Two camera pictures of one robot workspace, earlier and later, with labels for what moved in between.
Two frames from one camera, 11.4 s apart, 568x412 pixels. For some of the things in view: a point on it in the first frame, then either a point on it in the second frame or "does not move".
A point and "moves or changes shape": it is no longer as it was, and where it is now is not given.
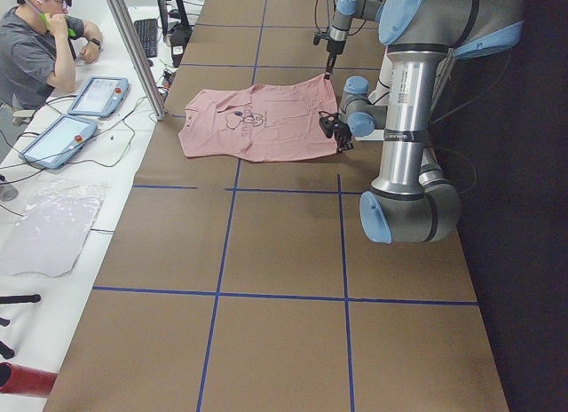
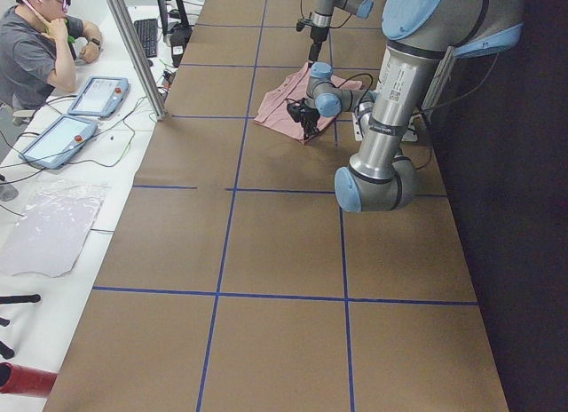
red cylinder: [19, 380] does not move
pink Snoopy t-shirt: [275, 122] moves or changes shape
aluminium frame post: [132, 38] does not move
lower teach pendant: [59, 142] does not move
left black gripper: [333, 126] to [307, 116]
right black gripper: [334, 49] to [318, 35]
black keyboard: [147, 33] does not move
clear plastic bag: [51, 227] does not move
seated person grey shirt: [40, 43] does not move
